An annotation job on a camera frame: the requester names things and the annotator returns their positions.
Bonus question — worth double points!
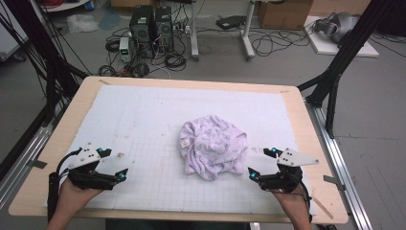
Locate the white cabinet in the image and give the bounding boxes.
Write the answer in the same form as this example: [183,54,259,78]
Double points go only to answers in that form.
[0,2,30,62]

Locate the person's left hand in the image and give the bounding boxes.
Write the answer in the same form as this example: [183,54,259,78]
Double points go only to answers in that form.
[56,178,103,220]

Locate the white round table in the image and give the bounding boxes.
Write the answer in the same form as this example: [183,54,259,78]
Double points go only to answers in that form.
[37,0,92,13]

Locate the white floor board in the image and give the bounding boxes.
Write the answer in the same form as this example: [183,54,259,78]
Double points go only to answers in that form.
[303,15,380,58]

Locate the large cardboard box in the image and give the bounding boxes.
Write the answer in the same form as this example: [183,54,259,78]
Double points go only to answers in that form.
[257,0,314,31]

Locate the lilac butterfly print towel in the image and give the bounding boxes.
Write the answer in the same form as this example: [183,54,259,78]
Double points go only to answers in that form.
[177,114,250,182]

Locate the white power supply box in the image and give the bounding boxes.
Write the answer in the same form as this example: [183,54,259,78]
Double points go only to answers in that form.
[118,36,133,63]

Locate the clear plastic bag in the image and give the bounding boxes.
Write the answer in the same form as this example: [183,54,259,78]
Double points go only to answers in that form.
[65,12,101,35]

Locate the coiled black cable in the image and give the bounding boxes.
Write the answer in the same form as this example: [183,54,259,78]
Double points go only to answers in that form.
[104,37,122,54]
[164,52,188,72]

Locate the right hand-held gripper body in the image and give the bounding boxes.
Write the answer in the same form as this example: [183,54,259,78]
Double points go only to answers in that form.
[259,147,321,195]

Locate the white desk leg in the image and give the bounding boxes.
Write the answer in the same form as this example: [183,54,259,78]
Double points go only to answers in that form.
[190,0,201,62]
[240,0,257,62]

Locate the black tape strip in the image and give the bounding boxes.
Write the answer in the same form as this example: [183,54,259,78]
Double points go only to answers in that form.
[26,158,49,170]
[323,173,347,192]

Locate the aluminium rail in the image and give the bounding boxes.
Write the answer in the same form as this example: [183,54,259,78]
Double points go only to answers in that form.
[0,124,56,211]
[304,98,374,230]

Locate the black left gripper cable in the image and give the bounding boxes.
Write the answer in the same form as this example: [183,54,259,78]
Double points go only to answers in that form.
[47,147,83,223]

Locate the narrow black computer tower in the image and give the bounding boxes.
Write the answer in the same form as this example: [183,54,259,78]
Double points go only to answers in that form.
[154,6,175,54]

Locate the black metal frame stand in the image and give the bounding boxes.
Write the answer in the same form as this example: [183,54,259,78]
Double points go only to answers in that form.
[0,0,91,127]
[296,0,397,140]

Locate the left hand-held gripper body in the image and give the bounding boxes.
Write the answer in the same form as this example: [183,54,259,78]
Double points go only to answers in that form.
[67,143,116,192]

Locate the wide black computer tower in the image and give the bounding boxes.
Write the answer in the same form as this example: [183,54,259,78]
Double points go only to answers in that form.
[128,5,157,59]

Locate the loose black floor cables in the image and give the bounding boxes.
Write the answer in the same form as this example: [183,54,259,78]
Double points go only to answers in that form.
[248,28,312,58]

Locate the teal floor sheet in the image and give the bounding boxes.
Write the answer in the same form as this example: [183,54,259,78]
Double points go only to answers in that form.
[98,9,124,32]

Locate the white foam mat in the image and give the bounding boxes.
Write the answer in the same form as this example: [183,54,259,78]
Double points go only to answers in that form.
[43,83,317,217]

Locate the thin wooden stick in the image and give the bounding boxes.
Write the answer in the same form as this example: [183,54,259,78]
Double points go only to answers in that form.
[310,195,335,220]

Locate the flat black device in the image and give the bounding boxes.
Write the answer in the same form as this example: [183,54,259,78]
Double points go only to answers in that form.
[215,14,248,31]

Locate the grey headset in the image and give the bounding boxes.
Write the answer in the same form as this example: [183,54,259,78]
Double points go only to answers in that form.
[313,11,360,44]

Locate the person's right hand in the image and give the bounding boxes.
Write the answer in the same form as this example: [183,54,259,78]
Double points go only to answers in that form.
[270,190,312,225]

